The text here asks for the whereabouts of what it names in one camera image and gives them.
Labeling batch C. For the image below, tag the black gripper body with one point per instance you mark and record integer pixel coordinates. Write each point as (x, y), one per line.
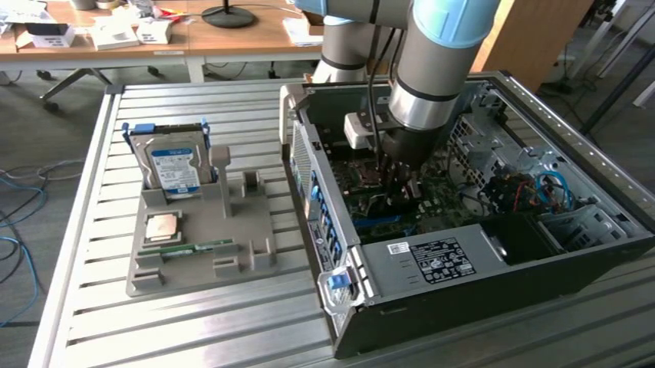
(411, 147)

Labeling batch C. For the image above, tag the black graphics card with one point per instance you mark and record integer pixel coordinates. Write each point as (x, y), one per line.
(376, 207)

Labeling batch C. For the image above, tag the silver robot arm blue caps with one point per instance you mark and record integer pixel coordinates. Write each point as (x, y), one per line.
(435, 57)

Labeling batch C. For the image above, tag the green motherboard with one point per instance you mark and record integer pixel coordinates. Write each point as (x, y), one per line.
(444, 199)

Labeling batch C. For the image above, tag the blue expansion slot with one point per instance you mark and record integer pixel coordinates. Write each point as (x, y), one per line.
(376, 221)

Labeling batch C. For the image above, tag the silver drive cage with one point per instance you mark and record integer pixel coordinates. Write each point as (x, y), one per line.
(475, 153)

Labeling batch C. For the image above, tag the grey power supply unit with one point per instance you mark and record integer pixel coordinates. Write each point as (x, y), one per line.
(393, 268)

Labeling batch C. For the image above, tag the blue card latch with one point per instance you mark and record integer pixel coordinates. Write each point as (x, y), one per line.
(337, 281)

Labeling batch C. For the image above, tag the black open PC case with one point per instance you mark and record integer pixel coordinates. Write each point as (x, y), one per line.
(460, 318)

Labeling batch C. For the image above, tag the grey disk bay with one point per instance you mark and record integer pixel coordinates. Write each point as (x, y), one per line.
(588, 226)

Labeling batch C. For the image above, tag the white paper stack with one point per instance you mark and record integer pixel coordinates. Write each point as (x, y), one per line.
(301, 34)

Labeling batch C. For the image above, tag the wooden cabinet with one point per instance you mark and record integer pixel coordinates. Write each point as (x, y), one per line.
(538, 38)

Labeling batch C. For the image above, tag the grey plastic parts rack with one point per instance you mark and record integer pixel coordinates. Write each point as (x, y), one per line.
(204, 226)

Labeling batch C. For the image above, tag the green RAM stick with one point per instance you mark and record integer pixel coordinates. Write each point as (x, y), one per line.
(212, 244)

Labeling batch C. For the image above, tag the wooden desk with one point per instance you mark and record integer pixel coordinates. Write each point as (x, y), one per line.
(245, 38)
(81, 53)

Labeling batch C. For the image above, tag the silver CPU chip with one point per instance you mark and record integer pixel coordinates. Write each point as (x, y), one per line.
(159, 228)

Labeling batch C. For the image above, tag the black monitor stand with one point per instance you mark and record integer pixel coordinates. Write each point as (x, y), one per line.
(228, 17)

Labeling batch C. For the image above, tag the white labelled box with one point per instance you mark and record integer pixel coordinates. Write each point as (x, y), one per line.
(153, 32)

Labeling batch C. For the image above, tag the flat white box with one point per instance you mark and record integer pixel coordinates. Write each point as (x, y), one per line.
(115, 38)

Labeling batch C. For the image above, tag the tape roll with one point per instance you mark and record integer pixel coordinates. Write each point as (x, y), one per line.
(107, 4)

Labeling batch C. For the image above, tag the grey cup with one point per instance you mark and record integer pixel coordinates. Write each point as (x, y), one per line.
(83, 4)

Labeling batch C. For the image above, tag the black and white box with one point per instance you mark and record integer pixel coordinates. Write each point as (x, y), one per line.
(51, 38)

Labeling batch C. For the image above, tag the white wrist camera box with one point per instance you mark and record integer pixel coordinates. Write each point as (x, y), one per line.
(357, 132)

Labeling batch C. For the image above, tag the hard disk with blue bracket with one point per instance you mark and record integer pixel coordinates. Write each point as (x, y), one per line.
(173, 165)

